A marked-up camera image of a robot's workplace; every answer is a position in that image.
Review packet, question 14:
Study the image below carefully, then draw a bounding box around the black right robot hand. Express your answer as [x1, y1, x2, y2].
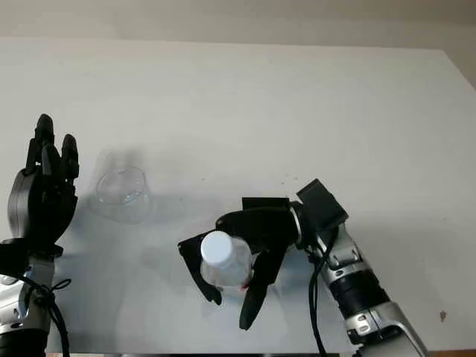
[177, 206, 302, 332]

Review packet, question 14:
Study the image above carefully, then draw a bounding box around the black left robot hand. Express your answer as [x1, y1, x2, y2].
[6, 113, 81, 254]

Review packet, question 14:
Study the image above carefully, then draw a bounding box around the clear water bottle white cap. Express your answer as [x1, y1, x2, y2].
[199, 230, 257, 293]

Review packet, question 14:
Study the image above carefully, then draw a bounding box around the clear plastic cup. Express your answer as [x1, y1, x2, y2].
[94, 148, 153, 226]

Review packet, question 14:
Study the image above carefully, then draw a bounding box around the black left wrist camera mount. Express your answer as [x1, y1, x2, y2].
[0, 239, 64, 284]

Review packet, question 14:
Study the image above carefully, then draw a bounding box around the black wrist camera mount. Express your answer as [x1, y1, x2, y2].
[0, 239, 64, 284]
[296, 178, 350, 241]

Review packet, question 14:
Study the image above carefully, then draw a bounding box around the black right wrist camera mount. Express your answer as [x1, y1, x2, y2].
[296, 178, 350, 241]

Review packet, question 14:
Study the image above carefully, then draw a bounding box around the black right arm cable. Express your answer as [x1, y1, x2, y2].
[305, 226, 340, 357]

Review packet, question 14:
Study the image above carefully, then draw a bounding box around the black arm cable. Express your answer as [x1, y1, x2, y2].
[305, 226, 340, 357]
[20, 273, 74, 357]

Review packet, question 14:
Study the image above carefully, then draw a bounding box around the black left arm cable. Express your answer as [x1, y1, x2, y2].
[20, 273, 74, 357]

